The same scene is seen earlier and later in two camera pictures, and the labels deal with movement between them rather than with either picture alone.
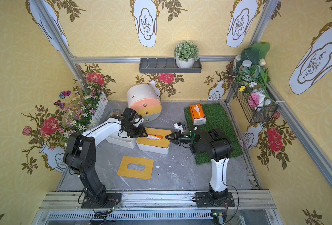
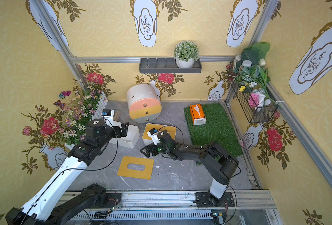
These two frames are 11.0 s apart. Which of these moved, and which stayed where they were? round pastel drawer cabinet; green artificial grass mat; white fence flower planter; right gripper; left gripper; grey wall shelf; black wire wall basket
Moved: left gripper; right gripper
Stayed: grey wall shelf; green artificial grass mat; black wire wall basket; round pastel drawer cabinet; white fence flower planter
